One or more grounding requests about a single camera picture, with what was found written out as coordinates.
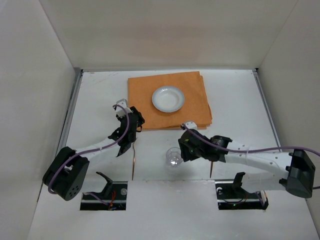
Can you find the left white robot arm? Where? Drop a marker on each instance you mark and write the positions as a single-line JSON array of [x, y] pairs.
[[66, 175]]

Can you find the clear drinking glass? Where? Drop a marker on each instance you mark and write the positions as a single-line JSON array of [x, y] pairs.
[[173, 158]]

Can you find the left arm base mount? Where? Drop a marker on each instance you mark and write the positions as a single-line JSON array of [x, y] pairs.
[[101, 193]]

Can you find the orange cloth placemat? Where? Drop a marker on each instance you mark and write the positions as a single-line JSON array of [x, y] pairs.
[[195, 108]]

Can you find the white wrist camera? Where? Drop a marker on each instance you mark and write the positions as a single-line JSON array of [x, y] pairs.
[[189, 125], [122, 108]]

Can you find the white ceramic bowl plate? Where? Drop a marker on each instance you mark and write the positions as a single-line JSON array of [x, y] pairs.
[[168, 99]]

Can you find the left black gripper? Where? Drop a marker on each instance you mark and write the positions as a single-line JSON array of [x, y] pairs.
[[130, 131]]

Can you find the copper fork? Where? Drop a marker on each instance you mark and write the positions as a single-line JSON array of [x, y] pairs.
[[133, 161]]

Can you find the right aluminium frame rail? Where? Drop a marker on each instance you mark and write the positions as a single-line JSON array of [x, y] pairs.
[[266, 107]]

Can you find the aluminium frame rail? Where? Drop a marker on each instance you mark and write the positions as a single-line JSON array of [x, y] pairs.
[[266, 107], [70, 109]]

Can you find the left aluminium frame rail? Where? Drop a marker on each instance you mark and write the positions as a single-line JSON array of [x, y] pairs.
[[70, 109]]

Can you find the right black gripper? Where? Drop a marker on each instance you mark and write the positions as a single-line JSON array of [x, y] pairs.
[[186, 149]]

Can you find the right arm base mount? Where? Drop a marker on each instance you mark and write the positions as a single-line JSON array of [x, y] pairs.
[[231, 196]]

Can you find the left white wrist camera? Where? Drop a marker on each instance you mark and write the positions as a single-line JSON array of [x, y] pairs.
[[122, 108]]

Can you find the copper spoon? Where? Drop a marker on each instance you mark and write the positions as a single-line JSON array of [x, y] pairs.
[[211, 169]]

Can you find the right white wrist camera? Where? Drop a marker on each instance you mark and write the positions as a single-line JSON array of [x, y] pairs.
[[189, 125]]

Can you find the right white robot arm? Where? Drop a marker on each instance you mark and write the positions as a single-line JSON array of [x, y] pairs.
[[281, 168]]

